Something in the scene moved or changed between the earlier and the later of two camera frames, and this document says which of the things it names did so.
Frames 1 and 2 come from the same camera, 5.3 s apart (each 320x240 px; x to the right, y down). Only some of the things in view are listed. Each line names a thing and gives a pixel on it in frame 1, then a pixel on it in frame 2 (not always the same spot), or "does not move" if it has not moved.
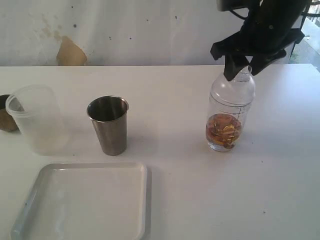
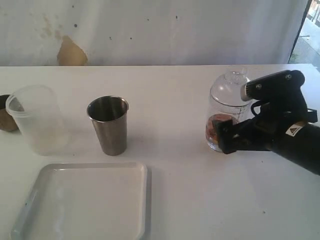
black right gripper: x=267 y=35 -> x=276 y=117
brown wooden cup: x=7 y=121 does not move
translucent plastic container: x=38 y=110 does not move
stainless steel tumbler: x=109 y=114 does not move
